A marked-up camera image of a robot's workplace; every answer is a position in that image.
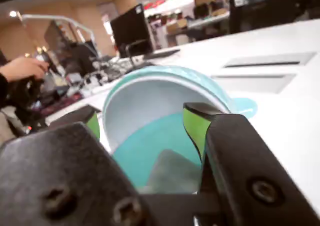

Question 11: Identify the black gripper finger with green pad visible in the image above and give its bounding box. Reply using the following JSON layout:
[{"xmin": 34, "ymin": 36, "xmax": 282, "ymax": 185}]
[
  {"xmin": 0, "ymin": 105, "xmax": 151, "ymax": 226},
  {"xmin": 182, "ymin": 102, "xmax": 320, "ymax": 226}
]

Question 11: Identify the black leader arm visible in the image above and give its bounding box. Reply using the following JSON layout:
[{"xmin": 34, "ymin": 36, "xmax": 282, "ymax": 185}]
[{"xmin": 7, "ymin": 73, "xmax": 49, "ymax": 135}]

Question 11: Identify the teal whale-shaped bin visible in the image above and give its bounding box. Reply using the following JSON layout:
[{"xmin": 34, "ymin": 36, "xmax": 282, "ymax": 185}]
[{"xmin": 102, "ymin": 64, "xmax": 259, "ymax": 194}]

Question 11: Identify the person's bare hand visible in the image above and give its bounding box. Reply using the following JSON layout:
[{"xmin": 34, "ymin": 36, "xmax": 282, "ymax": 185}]
[{"xmin": 0, "ymin": 56, "xmax": 50, "ymax": 83}]

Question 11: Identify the black computer monitor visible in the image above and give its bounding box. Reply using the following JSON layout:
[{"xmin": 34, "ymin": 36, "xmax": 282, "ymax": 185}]
[{"xmin": 109, "ymin": 3, "xmax": 154, "ymax": 67}]

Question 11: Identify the silver cable grommet plate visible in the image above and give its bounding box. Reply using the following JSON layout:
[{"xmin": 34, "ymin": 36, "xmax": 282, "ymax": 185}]
[
  {"xmin": 222, "ymin": 51, "xmax": 317, "ymax": 69},
  {"xmin": 211, "ymin": 73, "xmax": 297, "ymax": 95}
]

